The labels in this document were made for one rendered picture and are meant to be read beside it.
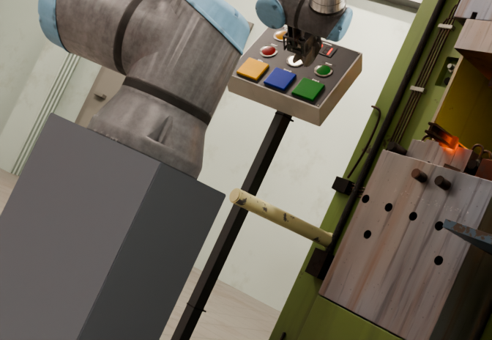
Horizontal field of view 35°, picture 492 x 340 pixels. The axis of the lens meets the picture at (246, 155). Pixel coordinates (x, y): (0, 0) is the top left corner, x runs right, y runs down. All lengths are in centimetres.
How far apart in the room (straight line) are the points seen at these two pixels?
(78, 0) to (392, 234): 115
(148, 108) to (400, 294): 107
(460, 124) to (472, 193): 54
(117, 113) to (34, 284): 27
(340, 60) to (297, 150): 406
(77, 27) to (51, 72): 648
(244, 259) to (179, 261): 524
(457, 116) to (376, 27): 419
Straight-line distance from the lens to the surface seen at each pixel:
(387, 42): 656
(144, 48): 119
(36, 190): 118
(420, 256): 203
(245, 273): 644
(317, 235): 239
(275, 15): 194
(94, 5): 125
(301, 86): 235
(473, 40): 229
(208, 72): 117
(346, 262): 216
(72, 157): 115
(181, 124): 115
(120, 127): 114
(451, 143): 215
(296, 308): 250
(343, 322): 212
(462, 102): 250
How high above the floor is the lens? 58
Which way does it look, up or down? 4 degrees up
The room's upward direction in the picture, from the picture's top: 25 degrees clockwise
